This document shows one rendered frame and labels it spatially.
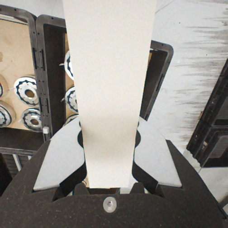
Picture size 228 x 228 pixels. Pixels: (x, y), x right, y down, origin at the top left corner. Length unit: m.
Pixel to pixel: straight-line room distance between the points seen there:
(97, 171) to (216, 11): 0.65
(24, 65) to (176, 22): 0.55
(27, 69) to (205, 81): 0.73
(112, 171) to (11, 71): 0.44
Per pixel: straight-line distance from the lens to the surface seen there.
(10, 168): 0.85
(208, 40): 0.65
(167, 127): 0.71
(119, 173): 0.18
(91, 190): 0.82
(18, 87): 0.46
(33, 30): 0.32
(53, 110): 0.37
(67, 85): 0.42
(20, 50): 0.46
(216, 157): 1.60
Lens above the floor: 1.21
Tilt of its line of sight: 61 degrees down
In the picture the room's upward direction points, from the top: 176 degrees clockwise
